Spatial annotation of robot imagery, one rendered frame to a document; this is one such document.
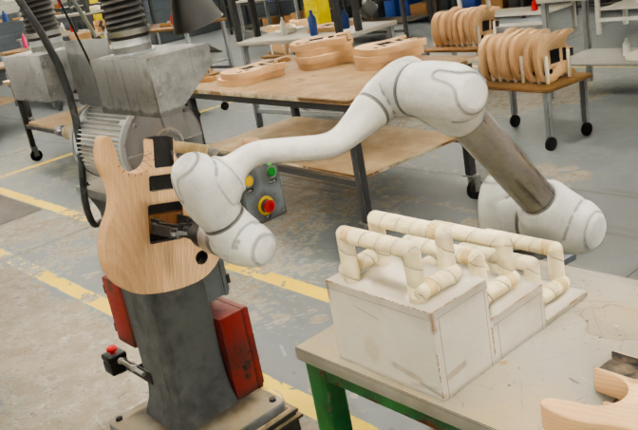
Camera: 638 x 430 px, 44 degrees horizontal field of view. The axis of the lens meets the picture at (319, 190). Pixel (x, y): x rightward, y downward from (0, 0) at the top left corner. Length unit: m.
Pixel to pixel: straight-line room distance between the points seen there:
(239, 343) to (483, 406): 1.40
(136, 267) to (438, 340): 0.92
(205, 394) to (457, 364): 1.39
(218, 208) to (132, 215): 0.38
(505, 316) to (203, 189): 0.65
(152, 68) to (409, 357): 0.90
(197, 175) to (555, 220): 0.99
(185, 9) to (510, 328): 1.12
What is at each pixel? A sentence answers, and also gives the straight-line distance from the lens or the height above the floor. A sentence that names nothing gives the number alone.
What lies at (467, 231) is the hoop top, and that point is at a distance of 1.56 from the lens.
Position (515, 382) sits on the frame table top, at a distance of 1.45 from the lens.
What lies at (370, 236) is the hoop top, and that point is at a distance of 1.38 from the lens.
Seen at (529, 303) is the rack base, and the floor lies 1.00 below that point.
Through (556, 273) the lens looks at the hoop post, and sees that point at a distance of 1.68.
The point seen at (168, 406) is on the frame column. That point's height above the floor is 0.38.
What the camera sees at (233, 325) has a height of 0.58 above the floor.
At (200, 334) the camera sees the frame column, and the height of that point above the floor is 0.59.
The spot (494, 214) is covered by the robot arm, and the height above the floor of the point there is 0.88.
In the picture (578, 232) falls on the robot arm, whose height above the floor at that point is 0.87.
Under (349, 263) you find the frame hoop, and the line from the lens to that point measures 1.45.
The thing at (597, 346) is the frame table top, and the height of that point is 0.93.
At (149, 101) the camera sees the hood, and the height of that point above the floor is 1.43.
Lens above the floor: 1.71
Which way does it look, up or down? 17 degrees down
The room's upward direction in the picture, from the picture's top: 11 degrees counter-clockwise
